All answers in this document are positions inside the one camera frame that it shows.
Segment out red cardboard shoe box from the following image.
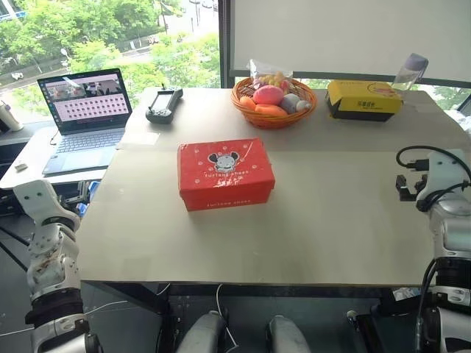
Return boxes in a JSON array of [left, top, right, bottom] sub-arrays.
[[182, 182, 274, 213]]

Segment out blue plastic crate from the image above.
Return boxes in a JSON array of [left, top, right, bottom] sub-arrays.
[[86, 179, 102, 202]]

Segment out grey and white toy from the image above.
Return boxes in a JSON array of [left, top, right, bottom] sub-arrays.
[[280, 92, 311, 114]]

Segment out white side table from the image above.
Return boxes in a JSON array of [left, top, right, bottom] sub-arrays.
[[0, 119, 128, 190]]

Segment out open grey laptop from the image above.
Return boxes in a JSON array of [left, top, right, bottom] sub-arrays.
[[36, 68, 134, 176]]

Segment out thin white cable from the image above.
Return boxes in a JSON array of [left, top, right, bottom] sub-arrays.
[[215, 282, 238, 349]]

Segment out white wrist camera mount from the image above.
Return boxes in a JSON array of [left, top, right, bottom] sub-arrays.
[[12, 179, 80, 228], [419, 148, 471, 202]]

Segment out white cup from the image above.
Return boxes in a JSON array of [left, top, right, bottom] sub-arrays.
[[0, 99, 24, 132]]

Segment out silver rounded knee cover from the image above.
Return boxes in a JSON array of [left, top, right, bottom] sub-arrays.
[[265, 315, 312, 353], [175, 310, 230, 353]]

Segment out dark window frame post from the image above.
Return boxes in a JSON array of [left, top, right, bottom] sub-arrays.
[[217, 0, 236, 90]]

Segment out orange toy fruit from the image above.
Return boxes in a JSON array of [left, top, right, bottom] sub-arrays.
[[238, 96, 289, 118]]

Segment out black handheld remote controller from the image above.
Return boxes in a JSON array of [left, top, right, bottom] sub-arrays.
[[144, 85, 184, 125]]

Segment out clear bottle with purple cap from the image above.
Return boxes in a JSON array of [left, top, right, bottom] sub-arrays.
[[390, 52, 430, 93]]

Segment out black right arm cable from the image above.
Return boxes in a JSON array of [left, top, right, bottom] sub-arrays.
[[395, 146, 471, 213]]

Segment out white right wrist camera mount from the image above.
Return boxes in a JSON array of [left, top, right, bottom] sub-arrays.
[[419, 148, 471, 202]]

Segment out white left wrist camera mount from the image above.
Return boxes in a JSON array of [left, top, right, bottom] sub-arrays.
[[12, 179, 80, 228]]

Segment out white roller blind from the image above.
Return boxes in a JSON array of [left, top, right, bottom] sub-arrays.
[[229, 0, 471, 84]]

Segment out orange woven basket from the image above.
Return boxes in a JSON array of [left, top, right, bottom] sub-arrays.
[[230, 76, 319, 130]]

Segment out pink toy fruit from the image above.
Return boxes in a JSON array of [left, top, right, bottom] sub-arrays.
[[252, 85, 285, 106]]

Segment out clear bag of small fruits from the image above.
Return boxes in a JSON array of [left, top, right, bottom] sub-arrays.
[[249, 58, 294, 93]]

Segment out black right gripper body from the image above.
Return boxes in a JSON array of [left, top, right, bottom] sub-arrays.
[[398, 185, 421, 202]]

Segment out yellow and black cardboard box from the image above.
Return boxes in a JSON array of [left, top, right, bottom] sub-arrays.
[[324, 79, 405, 123]]

